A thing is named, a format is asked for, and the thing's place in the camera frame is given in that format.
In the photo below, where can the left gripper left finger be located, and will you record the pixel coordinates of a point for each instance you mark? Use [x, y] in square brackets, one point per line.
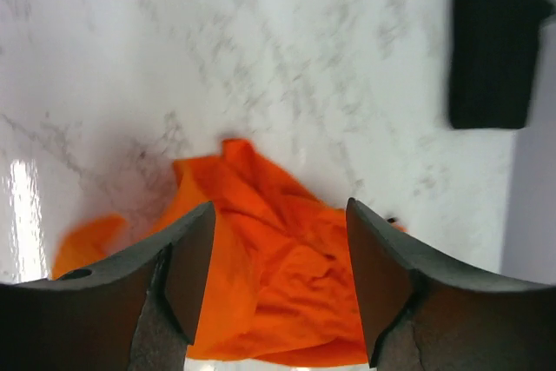
[137, 309]

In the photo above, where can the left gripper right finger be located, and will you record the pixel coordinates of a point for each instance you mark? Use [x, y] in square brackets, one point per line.
[424, 310]

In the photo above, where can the orange t shirt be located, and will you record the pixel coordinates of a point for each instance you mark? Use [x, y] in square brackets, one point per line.
[280, 285]

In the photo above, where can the folded black t shirt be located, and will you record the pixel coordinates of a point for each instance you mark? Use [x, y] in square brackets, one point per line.
[495, 50]

